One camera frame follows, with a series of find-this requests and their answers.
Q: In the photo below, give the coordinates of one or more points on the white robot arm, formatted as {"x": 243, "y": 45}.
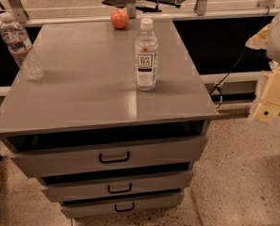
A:
{"x": 273, "y": 43}

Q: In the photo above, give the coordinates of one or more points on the grey drawer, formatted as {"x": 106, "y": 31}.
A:
{"x": 113, "y": 156}
{"x": 117, "y": 206}
{"x": 111, "y": 187}

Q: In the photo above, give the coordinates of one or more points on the bottom grey drawer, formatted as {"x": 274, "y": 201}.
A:
{"x": 117, "y": 206}

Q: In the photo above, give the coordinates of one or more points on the red apple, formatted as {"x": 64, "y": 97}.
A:
{"x": 119, "y": 18}

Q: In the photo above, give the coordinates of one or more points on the middle grey drawer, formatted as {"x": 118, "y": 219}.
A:
{"x": 111, "y": 187}

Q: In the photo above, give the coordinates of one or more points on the grey drawer cabinet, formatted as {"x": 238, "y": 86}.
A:
{"x": 88, "y": 96}

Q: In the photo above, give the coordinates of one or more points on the tea bottle with white cap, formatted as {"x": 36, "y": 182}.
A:
{"x": 146, "y": 55}

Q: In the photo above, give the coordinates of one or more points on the top grey drawer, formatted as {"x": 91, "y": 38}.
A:
{"x": 113, "y": 156}

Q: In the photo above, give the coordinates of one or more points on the clear crinkled water bottle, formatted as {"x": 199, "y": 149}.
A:
{"x": 20, "y": 47}

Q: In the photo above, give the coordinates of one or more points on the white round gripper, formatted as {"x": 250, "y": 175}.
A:
{"x": 279, "y": 41}

